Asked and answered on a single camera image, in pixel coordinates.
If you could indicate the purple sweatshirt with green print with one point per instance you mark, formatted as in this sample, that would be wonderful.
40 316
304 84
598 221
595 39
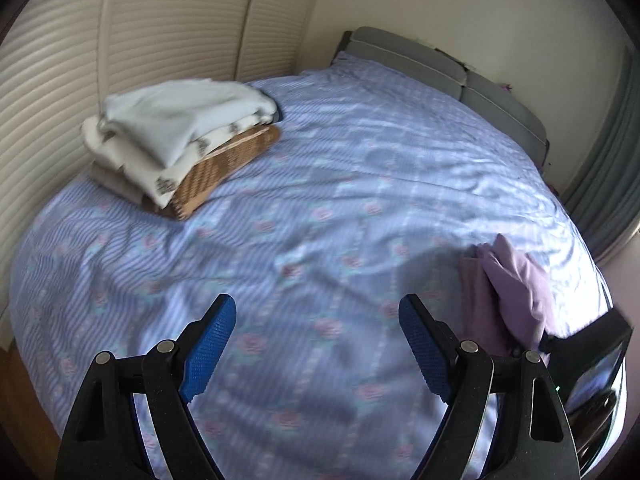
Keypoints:
515 285

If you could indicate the dark navy folded garment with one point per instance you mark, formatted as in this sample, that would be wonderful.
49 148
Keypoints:
276 116

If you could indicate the blue striped floral blanket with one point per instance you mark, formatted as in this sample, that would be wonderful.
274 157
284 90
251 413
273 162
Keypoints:
325 210

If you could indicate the grey-green curtain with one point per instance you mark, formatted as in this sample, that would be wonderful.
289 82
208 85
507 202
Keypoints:
610 160

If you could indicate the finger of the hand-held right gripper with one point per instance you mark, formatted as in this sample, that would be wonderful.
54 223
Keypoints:
548 345

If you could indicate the brown woven-pattern folded garment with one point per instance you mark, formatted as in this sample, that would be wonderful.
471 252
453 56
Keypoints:
220 170

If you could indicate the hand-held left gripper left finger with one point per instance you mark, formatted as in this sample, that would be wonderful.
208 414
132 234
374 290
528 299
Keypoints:
210 350

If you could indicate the beige folded garment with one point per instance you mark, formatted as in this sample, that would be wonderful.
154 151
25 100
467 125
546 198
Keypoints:
112 180

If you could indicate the cream louvered wardrobe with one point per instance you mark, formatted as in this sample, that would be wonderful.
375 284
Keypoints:
125 35

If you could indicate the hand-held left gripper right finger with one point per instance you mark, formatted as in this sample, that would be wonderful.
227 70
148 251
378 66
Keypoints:
425 350

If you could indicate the cream printed folded garment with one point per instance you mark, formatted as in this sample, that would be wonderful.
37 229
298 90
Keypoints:
145 170

